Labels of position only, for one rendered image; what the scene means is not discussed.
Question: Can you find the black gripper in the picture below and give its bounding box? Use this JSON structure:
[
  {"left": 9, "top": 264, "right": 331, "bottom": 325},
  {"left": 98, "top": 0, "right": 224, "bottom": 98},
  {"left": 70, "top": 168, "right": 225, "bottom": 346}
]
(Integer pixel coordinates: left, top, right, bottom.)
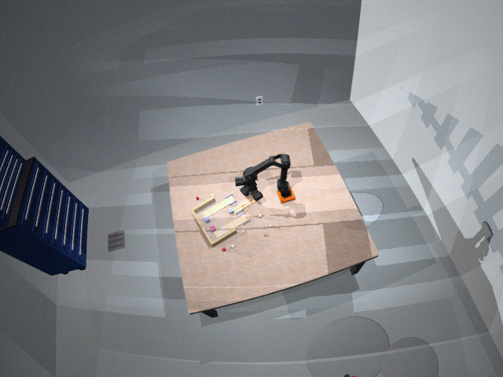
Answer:
[{"left": 248, "top": 183, "right": 263, "bottom": 201}]

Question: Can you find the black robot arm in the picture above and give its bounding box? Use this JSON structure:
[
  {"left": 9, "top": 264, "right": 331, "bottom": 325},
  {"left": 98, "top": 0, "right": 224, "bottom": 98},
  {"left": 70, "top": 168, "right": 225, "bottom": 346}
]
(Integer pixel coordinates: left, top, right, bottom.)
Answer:
[{"left": 235, "top": 154, "right": 292, "bottom": 199}]

